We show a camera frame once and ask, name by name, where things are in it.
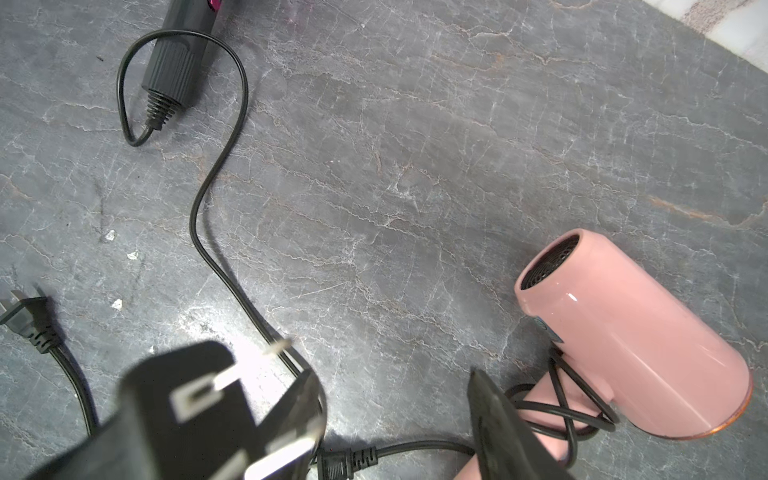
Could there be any pink hair dryer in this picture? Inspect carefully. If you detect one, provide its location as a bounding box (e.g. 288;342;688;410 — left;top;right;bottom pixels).
452;228;754;480

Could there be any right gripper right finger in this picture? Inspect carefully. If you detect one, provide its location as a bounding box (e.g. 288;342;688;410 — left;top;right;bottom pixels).
467;368;571;480

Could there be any dark green hair dryer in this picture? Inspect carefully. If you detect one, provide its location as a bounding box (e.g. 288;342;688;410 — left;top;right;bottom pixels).
23;340;478;480

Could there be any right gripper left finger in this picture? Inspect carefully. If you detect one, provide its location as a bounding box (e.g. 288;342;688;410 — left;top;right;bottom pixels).
257;370;327;479

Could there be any black hair dryer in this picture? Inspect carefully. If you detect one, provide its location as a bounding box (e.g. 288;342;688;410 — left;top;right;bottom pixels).
0;0;301;439

